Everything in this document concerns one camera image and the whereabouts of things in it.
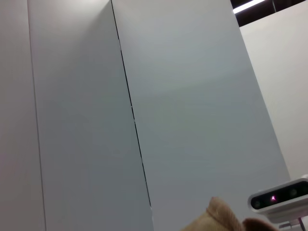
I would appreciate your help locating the ceiling strip light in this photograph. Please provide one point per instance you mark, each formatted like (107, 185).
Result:
(247, 6)

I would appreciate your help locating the white head depth camera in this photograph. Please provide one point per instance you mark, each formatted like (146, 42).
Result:
(276, 198)

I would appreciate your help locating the khaki canvas food bag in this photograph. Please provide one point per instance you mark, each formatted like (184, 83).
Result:
(216, 219)

